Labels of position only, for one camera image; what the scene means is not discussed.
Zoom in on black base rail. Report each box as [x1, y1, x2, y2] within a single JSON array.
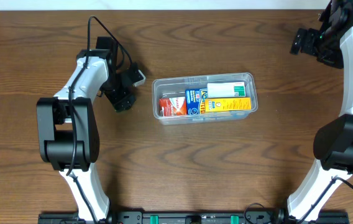
[[37, 210, 350, 224]]

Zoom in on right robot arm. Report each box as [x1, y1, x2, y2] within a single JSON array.
[[271, 0, 353, 223]]

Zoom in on yellow medicine box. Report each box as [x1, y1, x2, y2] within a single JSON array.
[[205, 98, 252, 113]]

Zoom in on clear plastic container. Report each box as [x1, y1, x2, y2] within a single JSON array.
[[152, 72, 258, 125]]

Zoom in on red medicine box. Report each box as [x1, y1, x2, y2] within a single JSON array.
[[158, 97, 188, 116]]

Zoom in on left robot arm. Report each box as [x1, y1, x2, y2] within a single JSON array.
[[36, 37, 145, 223]]

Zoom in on white Panadol box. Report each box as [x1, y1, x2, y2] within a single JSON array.
[[207, 82, 246, 98]]

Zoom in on blue Kool Fever box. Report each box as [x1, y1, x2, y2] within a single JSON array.
[[185, 88, 208, 115]]

